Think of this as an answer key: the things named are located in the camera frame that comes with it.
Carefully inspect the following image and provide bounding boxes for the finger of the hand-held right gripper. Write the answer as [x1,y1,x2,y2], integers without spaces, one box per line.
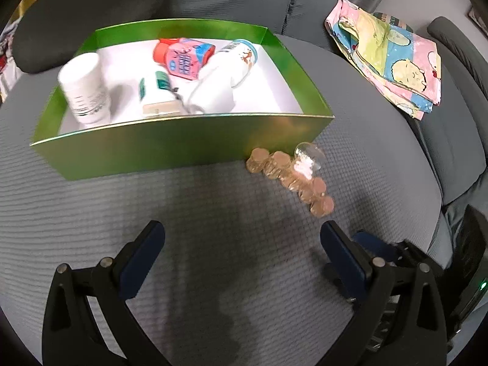
[353,231,447,275]

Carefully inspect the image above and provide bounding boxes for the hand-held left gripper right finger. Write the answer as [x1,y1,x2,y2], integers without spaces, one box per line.
[320,220,447,366]

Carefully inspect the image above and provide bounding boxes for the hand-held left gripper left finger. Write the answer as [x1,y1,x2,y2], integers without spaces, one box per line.
[42,220,171,366]

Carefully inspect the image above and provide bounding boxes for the gold chocolates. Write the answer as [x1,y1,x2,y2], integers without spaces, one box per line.
[245,141,336,219]

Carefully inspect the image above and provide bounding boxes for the green cardboard box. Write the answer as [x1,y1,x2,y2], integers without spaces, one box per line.
[30,19,336,181]

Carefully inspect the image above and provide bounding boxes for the plain white capped bottle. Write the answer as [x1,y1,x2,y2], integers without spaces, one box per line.
[58,52,112,125]

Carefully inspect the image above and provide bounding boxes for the white bottle with blue label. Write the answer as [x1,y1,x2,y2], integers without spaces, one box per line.
[186,38,260,115]

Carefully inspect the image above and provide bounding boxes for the white bottle with green label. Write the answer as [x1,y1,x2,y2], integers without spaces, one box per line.
[137,69,182,120]

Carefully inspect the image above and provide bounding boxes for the pastel cartoon printed cloth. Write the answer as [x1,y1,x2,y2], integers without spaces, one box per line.
[324,0,443,121]

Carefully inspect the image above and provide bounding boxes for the pink bottle with red cap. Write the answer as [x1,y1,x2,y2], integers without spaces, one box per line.
[153,37,216,81]

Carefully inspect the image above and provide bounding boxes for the dark grey cushion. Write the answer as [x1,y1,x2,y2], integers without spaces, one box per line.
[426,16,488,96]

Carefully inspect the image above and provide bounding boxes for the colourful clutter pile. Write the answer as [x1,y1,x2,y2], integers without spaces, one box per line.
[0,19,21,107]

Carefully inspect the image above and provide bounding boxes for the black cushion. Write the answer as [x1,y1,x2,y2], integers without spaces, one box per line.
[12,0,175,76]

